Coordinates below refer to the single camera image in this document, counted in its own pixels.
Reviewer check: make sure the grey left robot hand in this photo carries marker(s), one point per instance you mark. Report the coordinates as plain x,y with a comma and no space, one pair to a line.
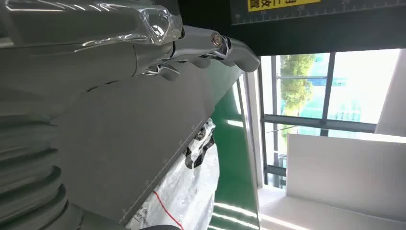
79,28

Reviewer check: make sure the white plastic mailer package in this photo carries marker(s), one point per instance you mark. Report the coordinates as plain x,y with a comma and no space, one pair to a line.
190,190

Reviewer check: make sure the green conveyor belt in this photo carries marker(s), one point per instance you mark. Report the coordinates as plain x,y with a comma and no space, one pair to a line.
234,177

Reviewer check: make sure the black yellow ruler label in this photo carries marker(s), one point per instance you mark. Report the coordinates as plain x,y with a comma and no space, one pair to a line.
279,4

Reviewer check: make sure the green tree outside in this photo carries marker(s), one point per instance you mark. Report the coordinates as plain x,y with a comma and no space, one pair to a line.
295,89

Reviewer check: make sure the black scanner column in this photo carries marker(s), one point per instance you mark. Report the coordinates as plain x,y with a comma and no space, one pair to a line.
317,35

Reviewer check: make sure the window frame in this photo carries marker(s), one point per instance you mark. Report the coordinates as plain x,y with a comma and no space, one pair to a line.
317,122

